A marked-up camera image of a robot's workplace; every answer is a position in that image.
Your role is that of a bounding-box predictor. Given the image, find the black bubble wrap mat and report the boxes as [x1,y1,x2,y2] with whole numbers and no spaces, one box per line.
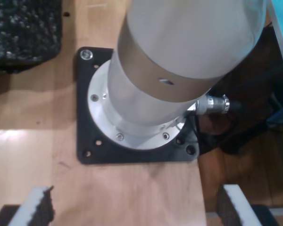
[0,0,63,73]

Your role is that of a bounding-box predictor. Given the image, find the black base cable silver connector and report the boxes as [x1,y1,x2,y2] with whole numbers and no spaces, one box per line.
[194,60,283,117]

